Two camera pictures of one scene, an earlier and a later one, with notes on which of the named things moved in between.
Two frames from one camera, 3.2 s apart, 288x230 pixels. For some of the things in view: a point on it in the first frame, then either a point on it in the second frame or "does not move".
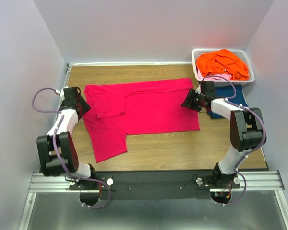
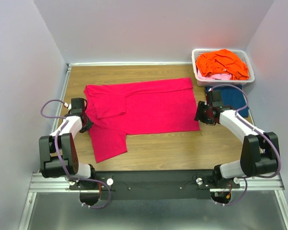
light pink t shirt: x=227 y=76 does not move
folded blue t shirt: x=224 y=92 does not move
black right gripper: x=191 y=94 -> x=201 y=106
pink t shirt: x=118 y=109 does not move
